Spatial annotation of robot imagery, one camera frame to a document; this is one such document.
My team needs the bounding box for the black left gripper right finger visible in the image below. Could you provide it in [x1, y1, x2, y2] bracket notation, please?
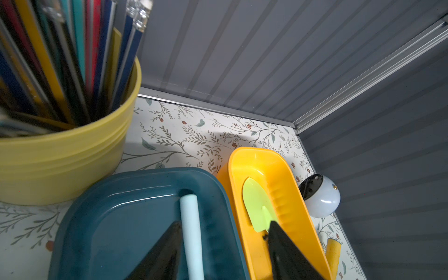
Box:
[267, 221, 324, 280]

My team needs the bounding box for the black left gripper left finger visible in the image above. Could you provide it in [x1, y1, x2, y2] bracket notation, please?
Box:
[126, 221, 183, 280]

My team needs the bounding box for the light blue shovel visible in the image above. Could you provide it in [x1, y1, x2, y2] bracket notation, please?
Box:
[180, 194, 205, 280]

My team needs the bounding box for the green shovel wooden handle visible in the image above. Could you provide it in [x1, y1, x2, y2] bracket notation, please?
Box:
[242, 177, 278, 233]

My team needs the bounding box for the teal storage box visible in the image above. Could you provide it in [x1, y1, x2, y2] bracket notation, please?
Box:
[49, 168, 249, 280]

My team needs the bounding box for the yellow storage box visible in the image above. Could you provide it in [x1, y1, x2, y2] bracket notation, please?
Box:
[216, 147, 331, 280]

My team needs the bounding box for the yellow pencil cup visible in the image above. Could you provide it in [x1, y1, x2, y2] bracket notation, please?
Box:
[1, 59, 142, 205]

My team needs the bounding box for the bundle of colored pencils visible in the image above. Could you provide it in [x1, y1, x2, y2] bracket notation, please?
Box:
[1, 1, 154, 138]

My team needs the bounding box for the green shovel yellow handle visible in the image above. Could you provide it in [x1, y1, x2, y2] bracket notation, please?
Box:
[325, 239, 342, 280]

